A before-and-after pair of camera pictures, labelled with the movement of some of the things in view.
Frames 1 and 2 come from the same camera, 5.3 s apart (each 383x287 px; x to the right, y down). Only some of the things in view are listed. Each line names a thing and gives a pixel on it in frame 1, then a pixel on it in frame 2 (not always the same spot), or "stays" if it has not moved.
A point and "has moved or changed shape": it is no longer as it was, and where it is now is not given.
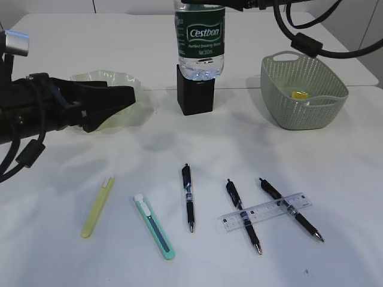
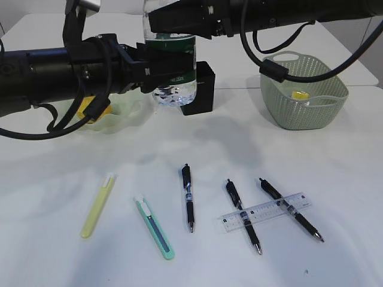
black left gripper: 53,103 → 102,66
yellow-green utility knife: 88,227 stays
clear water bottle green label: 199,40 has moved or changed shape
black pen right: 306,223 stays
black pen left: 186,172 stays
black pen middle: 234,195 stays
